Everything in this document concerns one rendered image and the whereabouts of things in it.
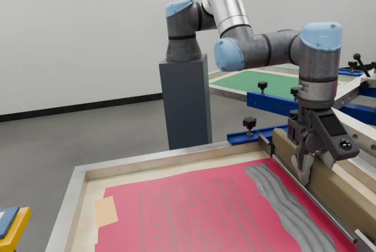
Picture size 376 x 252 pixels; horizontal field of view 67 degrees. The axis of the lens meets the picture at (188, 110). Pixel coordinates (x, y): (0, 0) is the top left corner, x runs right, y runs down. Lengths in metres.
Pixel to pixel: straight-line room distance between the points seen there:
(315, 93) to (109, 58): 3.92
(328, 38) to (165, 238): 0.52
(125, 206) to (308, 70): 0.53
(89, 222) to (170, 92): 0.63
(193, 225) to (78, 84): 3.98
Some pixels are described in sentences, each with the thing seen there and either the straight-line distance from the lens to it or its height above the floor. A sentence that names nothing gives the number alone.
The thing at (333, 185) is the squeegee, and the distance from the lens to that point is 0.66.
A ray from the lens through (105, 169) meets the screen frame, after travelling 0.89.
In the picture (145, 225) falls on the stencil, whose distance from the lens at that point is 0.70.
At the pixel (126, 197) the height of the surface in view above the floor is 0.95.
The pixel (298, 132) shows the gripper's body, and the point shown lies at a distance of 0.69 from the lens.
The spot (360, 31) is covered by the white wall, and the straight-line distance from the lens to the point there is 5.73.
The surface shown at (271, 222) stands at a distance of 0.69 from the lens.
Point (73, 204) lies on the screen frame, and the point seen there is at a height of 0.99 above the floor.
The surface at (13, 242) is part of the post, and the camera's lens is 0.82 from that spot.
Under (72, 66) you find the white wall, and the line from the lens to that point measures 4.47.
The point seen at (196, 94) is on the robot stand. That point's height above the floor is 1.06.
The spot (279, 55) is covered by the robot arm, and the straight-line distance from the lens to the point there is 0.67.
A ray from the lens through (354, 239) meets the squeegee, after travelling 0.64.
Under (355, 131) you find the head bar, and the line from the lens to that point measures 0.95.
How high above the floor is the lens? 1.42
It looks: 21 degrees down
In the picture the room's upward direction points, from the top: 5 degrees counter-clockwise
